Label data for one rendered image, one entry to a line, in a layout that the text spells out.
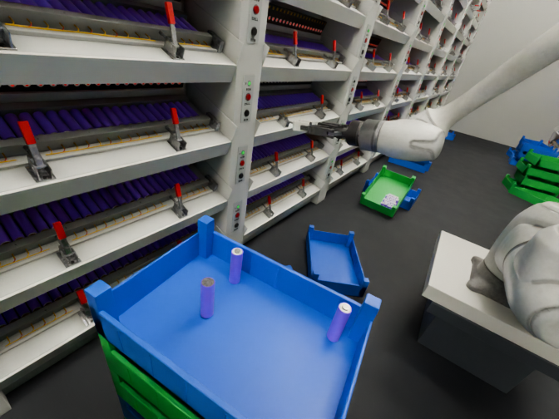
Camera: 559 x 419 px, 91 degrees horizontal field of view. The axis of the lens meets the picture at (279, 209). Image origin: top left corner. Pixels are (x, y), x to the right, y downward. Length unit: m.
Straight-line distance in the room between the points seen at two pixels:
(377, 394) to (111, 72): 0.94
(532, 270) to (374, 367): 0.47
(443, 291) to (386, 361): 0.27
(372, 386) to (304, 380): 0.53
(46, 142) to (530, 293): 0.92
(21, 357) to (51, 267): 0.22
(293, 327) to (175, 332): 0.16
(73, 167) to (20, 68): 0.17
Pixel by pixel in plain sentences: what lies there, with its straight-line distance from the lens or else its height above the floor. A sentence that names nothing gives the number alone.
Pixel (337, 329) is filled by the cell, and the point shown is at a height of 0.43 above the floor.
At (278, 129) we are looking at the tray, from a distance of 0.97.
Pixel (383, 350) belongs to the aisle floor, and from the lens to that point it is 0.99.
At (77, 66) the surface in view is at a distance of 0.58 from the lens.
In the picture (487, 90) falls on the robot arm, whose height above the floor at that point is 0.72.
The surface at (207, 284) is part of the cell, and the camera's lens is 0.38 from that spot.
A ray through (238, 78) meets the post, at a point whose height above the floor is 0.65.
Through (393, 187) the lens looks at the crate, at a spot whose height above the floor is 0.09.
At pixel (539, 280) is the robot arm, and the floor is 0.45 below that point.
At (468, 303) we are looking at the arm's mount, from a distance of 0.90.
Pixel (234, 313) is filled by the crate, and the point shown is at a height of 0.40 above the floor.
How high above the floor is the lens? 0.75
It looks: 32 degrees down
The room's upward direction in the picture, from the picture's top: 11 degrees clockwise
